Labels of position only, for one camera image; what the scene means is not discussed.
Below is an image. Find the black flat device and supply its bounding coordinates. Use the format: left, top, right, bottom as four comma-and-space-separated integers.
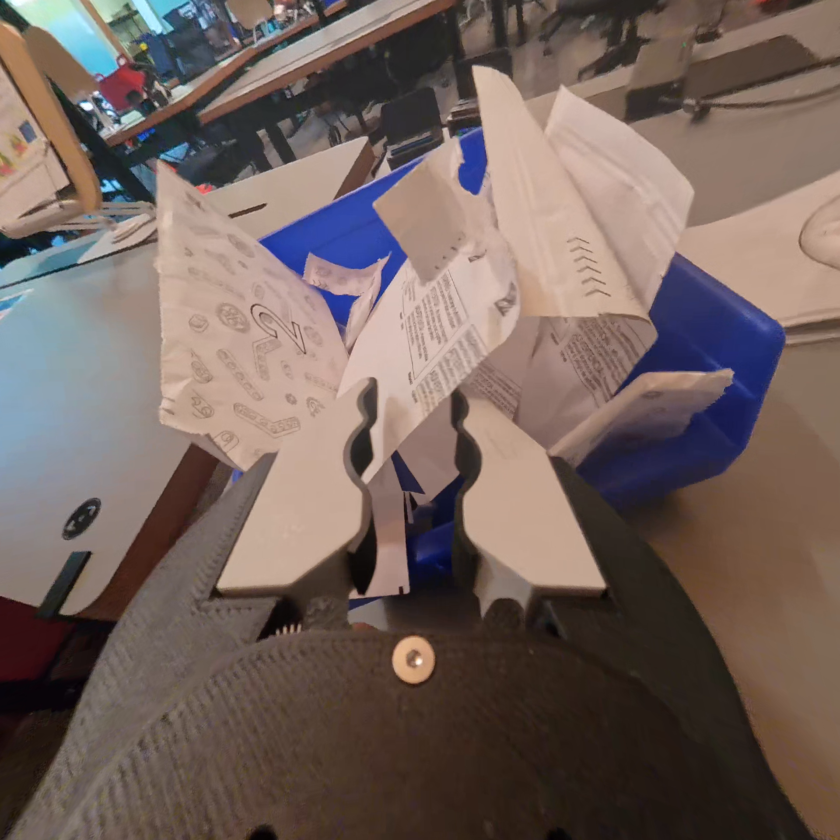
689, 34, 836, 99

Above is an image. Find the small white paper bag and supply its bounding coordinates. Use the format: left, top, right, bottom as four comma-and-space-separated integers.
338, 252, 526, 598

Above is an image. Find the black cable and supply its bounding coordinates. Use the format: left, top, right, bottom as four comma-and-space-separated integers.
659, 58, 840, 122

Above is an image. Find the pile of white paper bags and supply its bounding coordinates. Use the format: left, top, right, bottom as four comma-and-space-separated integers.
156, 66, 735, 500

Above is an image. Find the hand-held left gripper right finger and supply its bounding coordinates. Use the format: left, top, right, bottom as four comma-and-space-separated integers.
451, 388, 608, 598

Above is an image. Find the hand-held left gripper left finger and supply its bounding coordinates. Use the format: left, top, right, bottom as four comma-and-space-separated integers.
215, 377, 380, 598

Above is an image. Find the blue plastic bin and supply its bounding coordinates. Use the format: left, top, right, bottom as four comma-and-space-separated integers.
259, 126, 787, 611

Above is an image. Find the background wooden desk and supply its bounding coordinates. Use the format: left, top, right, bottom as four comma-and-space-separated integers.
197, 0, 460, 126

